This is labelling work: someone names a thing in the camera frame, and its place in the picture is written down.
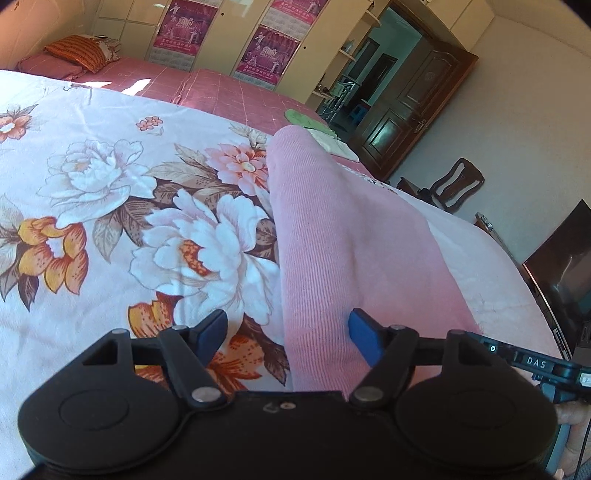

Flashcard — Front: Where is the black flat television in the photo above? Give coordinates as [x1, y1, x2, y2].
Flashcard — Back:
[522, 198, 591, 358]

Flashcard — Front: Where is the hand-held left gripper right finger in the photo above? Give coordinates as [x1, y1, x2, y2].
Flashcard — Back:
[347, 308, 509, 411]

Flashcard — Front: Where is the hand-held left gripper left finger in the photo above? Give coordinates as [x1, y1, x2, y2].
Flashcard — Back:
[69, 309, 229, 411]

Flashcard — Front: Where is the brown wooden door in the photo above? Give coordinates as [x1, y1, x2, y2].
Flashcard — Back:
[358, 41, 479, 182]

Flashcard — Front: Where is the folded pink blanket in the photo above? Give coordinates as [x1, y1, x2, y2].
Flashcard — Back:
[17, 51, 85, 80]

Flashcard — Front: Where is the person's right hand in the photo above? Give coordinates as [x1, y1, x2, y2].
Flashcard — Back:
[554, 399, 591, 480]

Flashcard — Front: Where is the pink knit sweater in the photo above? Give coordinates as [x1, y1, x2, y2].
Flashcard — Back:
[268, 124, 485, 402]

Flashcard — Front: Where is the floral bed sheet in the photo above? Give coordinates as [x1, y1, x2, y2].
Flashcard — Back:
[0, 69, 573, 462]

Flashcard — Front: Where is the orange striped pillow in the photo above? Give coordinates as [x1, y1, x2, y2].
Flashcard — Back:
[44, 36, 105, 73]

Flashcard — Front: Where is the purple calendar wall poster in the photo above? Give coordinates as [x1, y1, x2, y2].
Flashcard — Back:
[270, 0, 325, 20]
[150, 0, 221, 70]
[235, 25, 302, 86]

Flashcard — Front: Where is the cream corner shelf unit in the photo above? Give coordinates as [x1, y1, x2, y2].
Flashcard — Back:
[312, 0, 385, 112]

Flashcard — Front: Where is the pink checked bedspread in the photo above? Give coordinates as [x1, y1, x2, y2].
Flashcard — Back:
[74, 58, 362, 163]

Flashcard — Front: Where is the folded white cloth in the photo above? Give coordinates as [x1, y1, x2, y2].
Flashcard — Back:
[307, 128, 361, 162]

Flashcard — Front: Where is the floral pillow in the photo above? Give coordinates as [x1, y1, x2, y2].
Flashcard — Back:
[95, 37, 123, 62]

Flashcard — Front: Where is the folded green cloth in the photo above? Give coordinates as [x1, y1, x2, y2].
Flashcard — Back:
[283, 108, 341, 137]

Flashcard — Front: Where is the metal rack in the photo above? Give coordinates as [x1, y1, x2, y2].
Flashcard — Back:
[318, 78, 361, 121]

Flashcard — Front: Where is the cream wardrobe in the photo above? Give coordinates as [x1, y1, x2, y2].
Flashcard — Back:
[92, 0, 384, 110]

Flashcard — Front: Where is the dark wooden chair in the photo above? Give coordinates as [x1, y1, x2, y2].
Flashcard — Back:
[396, 158, 485, 214]

